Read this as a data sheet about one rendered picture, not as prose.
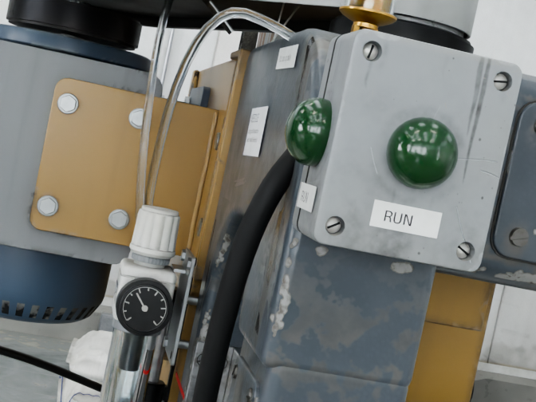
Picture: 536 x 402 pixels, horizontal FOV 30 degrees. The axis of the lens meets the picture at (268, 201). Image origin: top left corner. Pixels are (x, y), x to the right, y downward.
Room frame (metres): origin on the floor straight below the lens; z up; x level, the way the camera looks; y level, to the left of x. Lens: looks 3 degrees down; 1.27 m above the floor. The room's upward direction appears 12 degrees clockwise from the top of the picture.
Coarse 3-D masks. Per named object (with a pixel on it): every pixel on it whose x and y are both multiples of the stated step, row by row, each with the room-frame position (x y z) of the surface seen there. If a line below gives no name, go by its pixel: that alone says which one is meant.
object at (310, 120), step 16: (304, 112) 0.42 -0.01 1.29; (320, 112) 0.42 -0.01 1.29; (288, 128) 0.42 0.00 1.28; (304, 128) 0.42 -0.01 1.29; (320, 128) 0.42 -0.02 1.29; (288, 144) 0.43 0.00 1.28; (304, 144) 0.42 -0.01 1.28; (320, 144) 0.42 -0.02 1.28; (304, 160) 0.42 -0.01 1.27; (320, 160) 0.42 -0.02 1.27
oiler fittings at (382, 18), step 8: (344, 8) 0.49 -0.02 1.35; (352, 8) 0.48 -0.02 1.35; (360, 8) 0.48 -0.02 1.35; (368, 8) 0.48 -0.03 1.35; (352, 16) 0.49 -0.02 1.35; (360, 16) 0.49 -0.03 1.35; (368, 16) 0.48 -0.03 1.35; (376, 16) 0.48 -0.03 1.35; (384, 16) 0.48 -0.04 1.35; (392, 16) 0.49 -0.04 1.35; (360, 24) 0.49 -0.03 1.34; (368, 24) 0.49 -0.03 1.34; (376, 24) 0.49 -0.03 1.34; (384, 24) 0.49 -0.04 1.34
